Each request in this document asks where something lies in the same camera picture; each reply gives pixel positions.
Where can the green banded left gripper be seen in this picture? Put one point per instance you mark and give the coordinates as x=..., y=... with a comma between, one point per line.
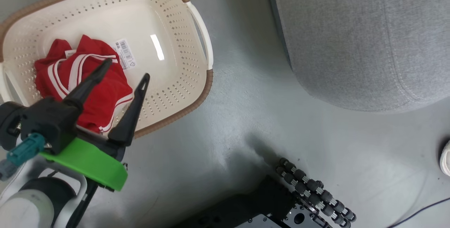
x=91, y=161

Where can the red shorts with white stripes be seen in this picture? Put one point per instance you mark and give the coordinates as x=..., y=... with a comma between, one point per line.
x=105, y=92

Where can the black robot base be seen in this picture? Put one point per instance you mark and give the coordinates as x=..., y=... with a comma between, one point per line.
x=246, y=207

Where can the grey fabric sofa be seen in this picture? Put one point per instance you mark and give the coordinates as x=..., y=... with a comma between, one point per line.
x=351, y=38

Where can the white barcode label sticker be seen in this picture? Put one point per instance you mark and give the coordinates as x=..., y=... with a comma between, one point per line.
x=124, y=54

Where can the white perforated laundry basket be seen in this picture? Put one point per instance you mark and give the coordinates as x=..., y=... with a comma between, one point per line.
x=158, y=17

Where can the black roller omni wheel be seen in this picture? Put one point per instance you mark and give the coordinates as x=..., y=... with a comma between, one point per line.
x=309, y=186

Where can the white round object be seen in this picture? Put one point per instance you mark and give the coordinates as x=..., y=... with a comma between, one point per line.
x=445, y=157

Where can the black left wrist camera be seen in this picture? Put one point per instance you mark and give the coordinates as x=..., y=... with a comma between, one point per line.
x=49, y=119

